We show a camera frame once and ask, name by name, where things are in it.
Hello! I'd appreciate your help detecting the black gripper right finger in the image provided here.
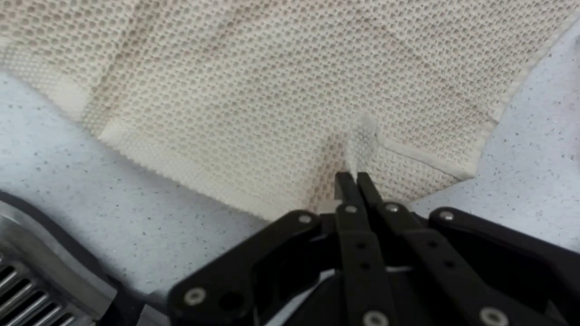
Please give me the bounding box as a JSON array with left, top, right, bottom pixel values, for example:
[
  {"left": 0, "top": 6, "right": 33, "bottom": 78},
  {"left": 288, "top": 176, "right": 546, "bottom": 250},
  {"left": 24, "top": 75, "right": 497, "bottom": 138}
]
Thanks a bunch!
[{"left": 357, "top": 173, "right": 580, "bottom": 326}]

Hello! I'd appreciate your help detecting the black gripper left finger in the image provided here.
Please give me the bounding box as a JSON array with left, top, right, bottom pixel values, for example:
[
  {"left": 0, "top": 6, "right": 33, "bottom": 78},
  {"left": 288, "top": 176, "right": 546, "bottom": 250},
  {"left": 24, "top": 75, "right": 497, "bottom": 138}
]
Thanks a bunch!
[{"left": 165, "top": 171, "right": 397, "bottom": 326}]

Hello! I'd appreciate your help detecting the beige mesh cloth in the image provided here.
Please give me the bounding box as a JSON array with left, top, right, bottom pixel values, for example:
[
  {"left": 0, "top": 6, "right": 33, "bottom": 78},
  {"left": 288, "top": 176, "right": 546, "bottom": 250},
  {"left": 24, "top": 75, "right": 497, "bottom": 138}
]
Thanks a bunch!
[{"left": 0, "top": 0, "right": 580, "bottom": 223}]

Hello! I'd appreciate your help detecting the steel drip tray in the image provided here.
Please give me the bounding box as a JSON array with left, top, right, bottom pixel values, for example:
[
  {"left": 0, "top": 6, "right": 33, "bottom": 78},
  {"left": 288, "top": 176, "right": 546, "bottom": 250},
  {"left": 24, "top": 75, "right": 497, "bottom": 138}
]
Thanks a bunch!
[{"left": 0, "top": 191, "right": 147, "bottom": 326}]

